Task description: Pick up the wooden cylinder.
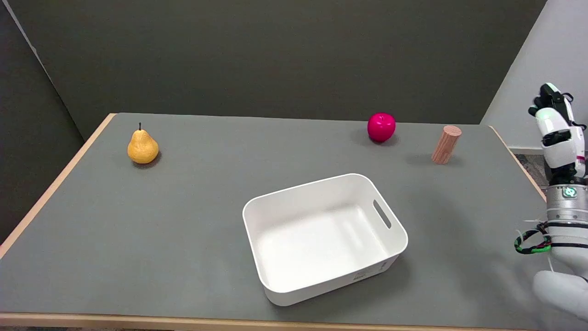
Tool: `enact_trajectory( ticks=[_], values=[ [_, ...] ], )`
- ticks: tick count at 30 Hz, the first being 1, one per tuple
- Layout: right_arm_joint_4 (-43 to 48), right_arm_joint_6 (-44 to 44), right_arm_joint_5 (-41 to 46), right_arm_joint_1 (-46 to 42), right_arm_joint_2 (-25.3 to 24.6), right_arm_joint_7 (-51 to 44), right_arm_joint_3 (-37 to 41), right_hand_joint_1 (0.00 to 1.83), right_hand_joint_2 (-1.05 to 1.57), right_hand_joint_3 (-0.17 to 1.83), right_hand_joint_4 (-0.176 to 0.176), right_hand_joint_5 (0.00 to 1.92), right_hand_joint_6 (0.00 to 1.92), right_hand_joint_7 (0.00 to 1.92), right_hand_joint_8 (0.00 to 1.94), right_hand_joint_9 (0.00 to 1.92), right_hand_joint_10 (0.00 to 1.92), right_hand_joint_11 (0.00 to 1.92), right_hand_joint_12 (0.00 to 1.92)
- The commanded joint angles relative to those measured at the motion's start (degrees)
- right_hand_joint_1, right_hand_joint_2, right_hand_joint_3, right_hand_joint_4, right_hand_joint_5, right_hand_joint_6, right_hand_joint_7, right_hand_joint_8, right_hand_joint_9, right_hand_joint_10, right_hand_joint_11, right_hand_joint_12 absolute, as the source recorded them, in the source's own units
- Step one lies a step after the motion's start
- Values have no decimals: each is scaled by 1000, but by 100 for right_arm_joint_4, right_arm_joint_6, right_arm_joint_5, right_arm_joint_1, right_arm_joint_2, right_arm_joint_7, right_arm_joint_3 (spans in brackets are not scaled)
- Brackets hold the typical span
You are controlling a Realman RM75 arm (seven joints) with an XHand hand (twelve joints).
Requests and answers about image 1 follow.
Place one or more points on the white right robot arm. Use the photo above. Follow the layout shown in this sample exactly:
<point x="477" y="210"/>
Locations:
<point x="567" y="257"/>

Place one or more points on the wooden cylinder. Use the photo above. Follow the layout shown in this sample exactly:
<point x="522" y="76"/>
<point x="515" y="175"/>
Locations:
<point x="445" y="145"/>

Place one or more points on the red apple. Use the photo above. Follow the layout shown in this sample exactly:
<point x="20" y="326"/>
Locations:
<point x="381" y="127"/>

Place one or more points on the white plastic bin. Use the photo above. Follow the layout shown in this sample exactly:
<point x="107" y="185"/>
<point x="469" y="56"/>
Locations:
<point x="321" y="239"/>

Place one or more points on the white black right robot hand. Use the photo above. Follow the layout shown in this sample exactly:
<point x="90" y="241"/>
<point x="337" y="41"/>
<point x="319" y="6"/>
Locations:
<point x="559" y="142"/>

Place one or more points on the yellow pear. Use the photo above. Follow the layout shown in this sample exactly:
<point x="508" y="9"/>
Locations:
<point x="142" y="146"/>

